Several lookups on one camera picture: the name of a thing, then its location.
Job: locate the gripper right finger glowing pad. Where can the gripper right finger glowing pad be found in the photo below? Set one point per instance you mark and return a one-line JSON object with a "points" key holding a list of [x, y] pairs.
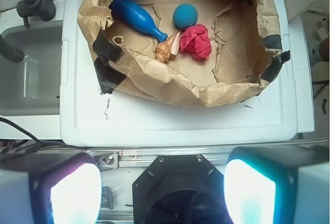
{"points": [[277, 184]]}

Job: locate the white plastic bin lid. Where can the white plastic bin lid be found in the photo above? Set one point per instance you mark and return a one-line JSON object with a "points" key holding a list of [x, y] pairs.
{"points": [[90, 118]]}

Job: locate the teal dimpled ball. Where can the teal dimpled ball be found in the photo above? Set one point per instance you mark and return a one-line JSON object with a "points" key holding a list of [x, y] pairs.
{"points": [[184, 16]]}

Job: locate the grey sink basin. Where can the grey sink basin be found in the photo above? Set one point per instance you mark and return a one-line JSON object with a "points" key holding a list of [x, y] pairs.
{"points": [[32, 87]]}

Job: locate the tan spiral shell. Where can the tan spiral shell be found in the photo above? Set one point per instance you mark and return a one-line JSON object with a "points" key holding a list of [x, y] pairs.
{"points": [[168, 49]]}

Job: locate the black octagonal mount plate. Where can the black octagonal mount plate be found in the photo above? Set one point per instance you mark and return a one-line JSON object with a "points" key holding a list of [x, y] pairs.
{"points": [[180, 189]]}

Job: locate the aluminium extrusion rail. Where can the aluminium extrusion rail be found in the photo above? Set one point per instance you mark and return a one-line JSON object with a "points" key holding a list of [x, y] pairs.
{"points": [[216, 154]]}

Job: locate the brown paper bag tray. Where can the brown paper bag tray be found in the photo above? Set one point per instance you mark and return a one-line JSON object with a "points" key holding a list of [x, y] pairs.
{"points": [[217, 52]]}

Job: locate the red crumpled paper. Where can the red crumpled paper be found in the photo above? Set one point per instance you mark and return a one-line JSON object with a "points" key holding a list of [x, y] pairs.
{"points": [[195, 40]]}

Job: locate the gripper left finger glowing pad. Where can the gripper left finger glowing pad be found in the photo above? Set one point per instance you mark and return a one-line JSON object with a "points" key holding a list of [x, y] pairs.
{"points": [[50, 188]]}

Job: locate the black faucet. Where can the black faucet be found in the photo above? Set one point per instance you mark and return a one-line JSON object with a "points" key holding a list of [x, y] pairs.
{"points": [[44, 9]]}

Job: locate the blue plastic bowling pin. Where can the blue plastic bowling pin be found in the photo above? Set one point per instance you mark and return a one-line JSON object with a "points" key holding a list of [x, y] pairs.
{"points": [[138, 18]]}

